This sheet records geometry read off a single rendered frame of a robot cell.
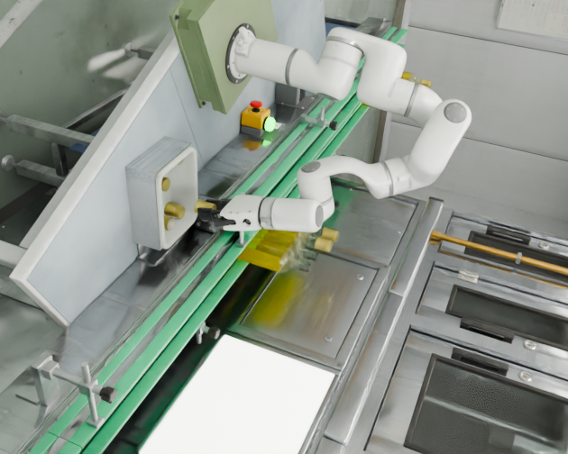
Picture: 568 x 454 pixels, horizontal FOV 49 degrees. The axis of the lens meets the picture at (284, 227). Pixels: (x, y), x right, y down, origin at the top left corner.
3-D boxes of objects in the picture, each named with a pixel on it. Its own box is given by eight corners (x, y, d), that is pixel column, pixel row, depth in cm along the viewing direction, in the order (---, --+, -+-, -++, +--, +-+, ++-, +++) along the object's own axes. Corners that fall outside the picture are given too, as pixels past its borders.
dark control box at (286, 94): (274, 100, 220) (296, 105, 218) (275, 79, 216) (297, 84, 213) (283, 92, 227) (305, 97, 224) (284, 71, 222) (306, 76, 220)
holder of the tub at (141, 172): (134, 258, 160) (160, 267, 157) (124, 166, 144) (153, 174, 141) (169, 224, 173) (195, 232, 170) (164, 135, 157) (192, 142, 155)
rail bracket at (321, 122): (297, 123, 211) (334, 132, 207) (298, 103, 207) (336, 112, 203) (301, 119, 214) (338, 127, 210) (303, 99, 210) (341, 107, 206)
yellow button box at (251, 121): (239, 131, 199) (261, 137, 197) (240, 110, 195) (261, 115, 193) (249, 123, 205) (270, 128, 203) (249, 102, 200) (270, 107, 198)
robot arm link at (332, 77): (280, 84, 154) (340, 99, 149) (297, 31, 153) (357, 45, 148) (293, 93, 163) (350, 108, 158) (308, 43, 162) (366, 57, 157)
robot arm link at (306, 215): (334, 176, 146) (340, 210, 151) (293, 175, 150) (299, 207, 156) (312, 212, 135) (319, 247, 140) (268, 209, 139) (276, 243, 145)
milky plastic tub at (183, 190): (133, 244, 156) (163, 254, 154) (125, 166, 143) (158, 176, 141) (170, 209, 170) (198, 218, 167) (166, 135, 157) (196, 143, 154)
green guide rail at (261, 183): (224, 206, 169) (250, 214, 167) (224, 204, 169) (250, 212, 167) (391, 28, 302) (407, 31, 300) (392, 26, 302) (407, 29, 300)
